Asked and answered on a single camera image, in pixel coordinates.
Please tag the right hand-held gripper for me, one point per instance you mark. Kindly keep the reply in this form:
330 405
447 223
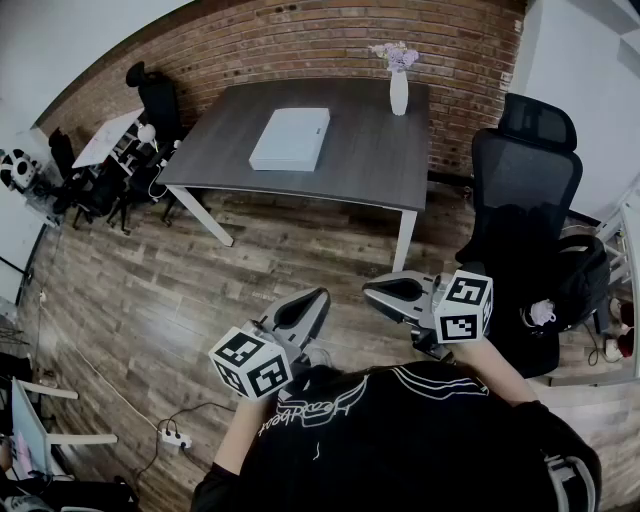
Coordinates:
460 310

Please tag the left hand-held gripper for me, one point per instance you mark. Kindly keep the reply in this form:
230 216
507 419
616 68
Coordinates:
252 365

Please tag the person's left forearm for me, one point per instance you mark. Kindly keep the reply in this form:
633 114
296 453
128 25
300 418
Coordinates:
240 435

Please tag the person's right forearm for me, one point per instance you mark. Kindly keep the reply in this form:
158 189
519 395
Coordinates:
495 370

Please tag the person's grey shoe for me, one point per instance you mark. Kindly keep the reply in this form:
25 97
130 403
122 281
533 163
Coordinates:
317 357

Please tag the white plush charm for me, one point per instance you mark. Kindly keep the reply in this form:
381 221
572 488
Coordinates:
543 311

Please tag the person's black shirt torso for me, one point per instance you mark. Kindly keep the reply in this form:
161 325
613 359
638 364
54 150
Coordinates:
400 450

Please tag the black mesh office chair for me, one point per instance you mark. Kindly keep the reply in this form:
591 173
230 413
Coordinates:
525 170

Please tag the black backpack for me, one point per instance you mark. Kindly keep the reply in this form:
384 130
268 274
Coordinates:
582 280

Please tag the white power strip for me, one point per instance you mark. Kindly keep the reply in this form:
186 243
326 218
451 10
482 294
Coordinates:
175 438

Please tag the white round lamp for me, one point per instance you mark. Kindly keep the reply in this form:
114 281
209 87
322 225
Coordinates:
146 134

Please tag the white board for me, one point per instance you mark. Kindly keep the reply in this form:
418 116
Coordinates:
102 142

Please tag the white round fan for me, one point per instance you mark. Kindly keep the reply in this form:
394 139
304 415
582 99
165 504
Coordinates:
17 167

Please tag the white table frame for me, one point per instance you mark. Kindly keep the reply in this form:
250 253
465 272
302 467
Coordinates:
65 440

